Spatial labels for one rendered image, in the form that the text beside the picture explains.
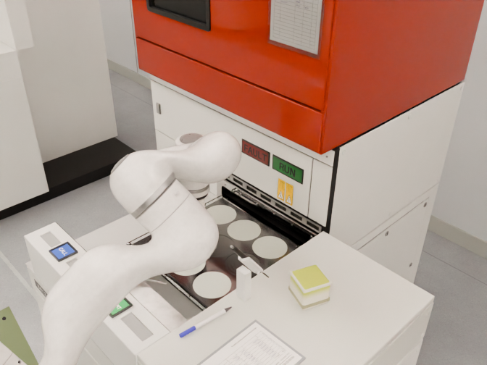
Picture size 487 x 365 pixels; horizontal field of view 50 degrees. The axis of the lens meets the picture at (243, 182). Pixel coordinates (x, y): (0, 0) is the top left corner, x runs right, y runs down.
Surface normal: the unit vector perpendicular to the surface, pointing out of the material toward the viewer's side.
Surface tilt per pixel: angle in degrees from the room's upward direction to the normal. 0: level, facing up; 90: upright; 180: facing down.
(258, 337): 0
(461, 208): 90
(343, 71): 90
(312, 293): 90
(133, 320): 0
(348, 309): 0
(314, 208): 90
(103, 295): 68
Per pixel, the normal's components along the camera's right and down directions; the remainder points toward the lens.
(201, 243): 0.50, -0.05
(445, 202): -0.73, 0.37
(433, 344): 0.01, -0.84
